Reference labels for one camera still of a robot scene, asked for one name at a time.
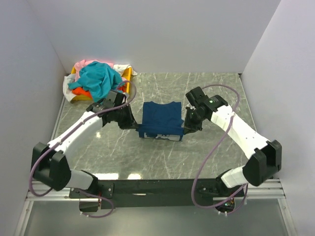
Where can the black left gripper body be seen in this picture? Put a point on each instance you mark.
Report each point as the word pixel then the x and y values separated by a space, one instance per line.
pixel 116 116

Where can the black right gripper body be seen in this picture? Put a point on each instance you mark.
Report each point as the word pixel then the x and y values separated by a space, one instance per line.
pixel 199 119

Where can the dark blue t-shirt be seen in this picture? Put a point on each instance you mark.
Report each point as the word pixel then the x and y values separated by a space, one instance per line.
pixel 162 121

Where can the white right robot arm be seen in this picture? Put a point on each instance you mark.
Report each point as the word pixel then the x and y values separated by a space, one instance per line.
pixel 264 156

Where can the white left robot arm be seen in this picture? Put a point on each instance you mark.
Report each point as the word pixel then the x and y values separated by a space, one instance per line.
pixel 49 161

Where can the yellow plastic bin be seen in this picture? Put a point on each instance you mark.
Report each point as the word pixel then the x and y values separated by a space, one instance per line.
pixel 127 75

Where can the teal t-shirt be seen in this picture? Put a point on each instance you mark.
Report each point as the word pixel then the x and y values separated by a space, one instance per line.
pixel 97 78

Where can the orange t-shirt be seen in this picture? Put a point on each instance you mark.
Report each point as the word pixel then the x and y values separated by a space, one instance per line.
pixel 80 91

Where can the white t-shirt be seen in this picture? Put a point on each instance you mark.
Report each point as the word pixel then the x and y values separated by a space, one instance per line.
pixel 71 78

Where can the pink t-shirt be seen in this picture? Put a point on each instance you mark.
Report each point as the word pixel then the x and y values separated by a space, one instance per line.
pixel 79 65

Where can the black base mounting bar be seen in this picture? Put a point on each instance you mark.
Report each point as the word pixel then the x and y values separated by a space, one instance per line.
pixel 157 193

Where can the aluminium frame rail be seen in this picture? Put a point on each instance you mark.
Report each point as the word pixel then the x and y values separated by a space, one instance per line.
pixel 112 153

